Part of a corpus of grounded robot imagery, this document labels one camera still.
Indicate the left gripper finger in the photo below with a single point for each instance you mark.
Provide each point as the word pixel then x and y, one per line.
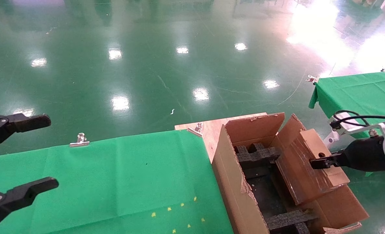
pixel 31 189
pixel 31 123

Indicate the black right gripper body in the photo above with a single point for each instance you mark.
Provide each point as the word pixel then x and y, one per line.
pixel 364 156

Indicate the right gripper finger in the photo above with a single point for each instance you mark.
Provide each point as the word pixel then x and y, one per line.
pixel 324 162

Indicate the long cardboard box with hole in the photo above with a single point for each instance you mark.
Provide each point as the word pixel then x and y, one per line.
pixel 319 143

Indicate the large open cardboard carton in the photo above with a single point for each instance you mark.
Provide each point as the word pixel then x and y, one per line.
pixel 234 195

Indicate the green tablecloth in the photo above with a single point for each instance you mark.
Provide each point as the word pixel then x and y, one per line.
pixel 98 182
pixel 358 94

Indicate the black foam insert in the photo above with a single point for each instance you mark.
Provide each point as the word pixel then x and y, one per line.
pixel 257 154
pixel 289 219

